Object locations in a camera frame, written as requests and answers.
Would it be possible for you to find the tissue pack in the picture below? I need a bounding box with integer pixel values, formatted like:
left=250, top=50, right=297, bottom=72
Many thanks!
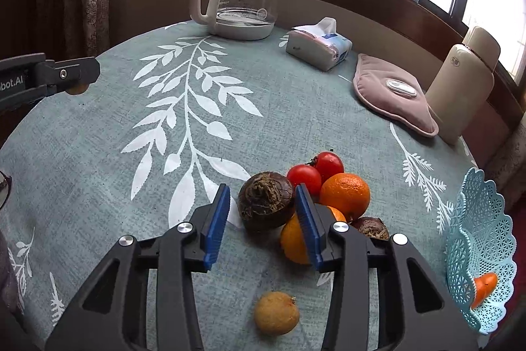
left=286, top=17, right=353, bottom=71

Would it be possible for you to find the tan longan fruit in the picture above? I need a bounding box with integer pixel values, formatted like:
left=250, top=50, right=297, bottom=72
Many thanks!
left=254, top=291, right=299, bottom=336

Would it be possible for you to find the light blue plastic fruit basket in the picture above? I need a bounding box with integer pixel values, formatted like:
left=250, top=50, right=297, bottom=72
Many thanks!
left=446, top=167, right=517, bottom=335

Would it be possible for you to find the dark brown passion fruit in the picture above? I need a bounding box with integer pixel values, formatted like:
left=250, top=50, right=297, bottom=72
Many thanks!
left=237, top=172, right=294, bottom=233

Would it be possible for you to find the red cherry tomato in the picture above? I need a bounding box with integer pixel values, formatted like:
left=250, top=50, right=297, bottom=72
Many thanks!
left=286, top=164, right=322, bottom=197
left=309, top=151, right=344, bottom=183

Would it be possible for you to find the pink heating pad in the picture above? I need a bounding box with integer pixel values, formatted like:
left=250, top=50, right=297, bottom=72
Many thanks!
left=352, top=53, right=439, bottom=138

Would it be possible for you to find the small dark brown fruit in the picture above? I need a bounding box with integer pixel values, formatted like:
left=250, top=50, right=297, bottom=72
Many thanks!
left=350, top=216, right=390, bottom=240

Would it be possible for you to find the cream thermos flask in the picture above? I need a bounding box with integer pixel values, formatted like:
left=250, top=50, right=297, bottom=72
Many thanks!
left=425, top=26, right=501, bottom=145

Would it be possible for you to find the green leaf pattern tablecloth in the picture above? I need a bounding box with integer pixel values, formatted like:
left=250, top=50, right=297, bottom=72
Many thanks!
left=1, top=22, right=472, bottom=345

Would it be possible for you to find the orange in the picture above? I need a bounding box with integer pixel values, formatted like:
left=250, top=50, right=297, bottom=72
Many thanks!
left=280, top=205, right=348, bottom=265
left=318, top=173, right=371, bottom=221
left=471, top=273, right=498, bottom=309

